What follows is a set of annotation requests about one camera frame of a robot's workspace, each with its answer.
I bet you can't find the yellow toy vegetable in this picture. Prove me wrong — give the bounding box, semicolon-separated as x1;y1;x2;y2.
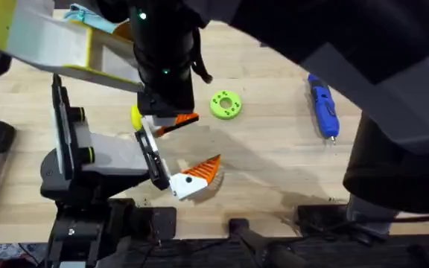
130;105;144;132

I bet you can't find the blue electric screwdriver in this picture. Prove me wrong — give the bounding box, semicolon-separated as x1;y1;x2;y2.
306;73;341;145

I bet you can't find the green disc with holes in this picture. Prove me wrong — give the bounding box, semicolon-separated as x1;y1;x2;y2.
209;89;243;121

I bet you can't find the black cable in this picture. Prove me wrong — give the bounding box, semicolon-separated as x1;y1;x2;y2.
385;210;429;225
191;28;214;85

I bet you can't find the black clamp bracket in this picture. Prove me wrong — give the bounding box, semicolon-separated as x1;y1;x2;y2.
228;217;308;268

